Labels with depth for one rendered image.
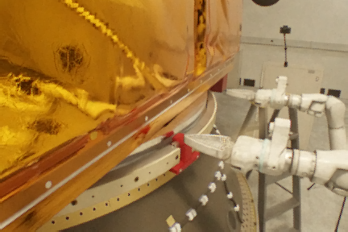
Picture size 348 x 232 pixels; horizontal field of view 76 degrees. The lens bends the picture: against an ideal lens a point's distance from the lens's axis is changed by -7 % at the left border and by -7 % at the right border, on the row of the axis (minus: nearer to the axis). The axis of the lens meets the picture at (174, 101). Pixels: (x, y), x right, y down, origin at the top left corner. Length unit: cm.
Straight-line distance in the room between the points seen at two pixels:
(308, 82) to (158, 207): 365
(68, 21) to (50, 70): 7
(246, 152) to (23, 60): 45
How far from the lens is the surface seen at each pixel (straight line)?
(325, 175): 58
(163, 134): 70
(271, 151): 56
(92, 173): 50
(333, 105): 106
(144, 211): 71
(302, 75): 412
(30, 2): 30
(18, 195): 40
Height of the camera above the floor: 206
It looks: 18 degrees down
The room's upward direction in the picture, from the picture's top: 1 degrees clockwise
